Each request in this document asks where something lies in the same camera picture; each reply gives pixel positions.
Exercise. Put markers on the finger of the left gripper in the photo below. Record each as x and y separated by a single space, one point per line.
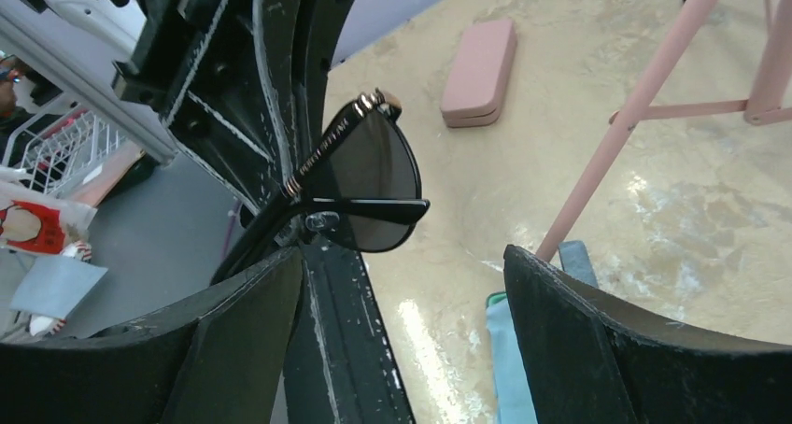
218 74
339 367

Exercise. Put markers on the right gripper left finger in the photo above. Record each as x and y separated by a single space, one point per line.
213 357

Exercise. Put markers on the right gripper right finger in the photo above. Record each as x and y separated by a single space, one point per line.
592 357

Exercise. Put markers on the blue glasses case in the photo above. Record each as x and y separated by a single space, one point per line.
575 270

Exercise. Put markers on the black sunglasses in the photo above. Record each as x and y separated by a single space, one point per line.
360 188

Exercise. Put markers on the pink glasses case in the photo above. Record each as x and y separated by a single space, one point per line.
479 74

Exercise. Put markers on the grey paper sheet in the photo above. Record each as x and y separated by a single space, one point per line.
55 286

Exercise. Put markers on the red white packaging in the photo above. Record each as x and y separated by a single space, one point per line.
38 224

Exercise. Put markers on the aluminium frame rail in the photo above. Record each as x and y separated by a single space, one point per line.
80 65

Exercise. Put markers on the white wire basket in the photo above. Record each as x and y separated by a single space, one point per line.
58 152

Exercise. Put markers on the person outside enclosure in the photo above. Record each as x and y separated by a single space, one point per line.
13 116

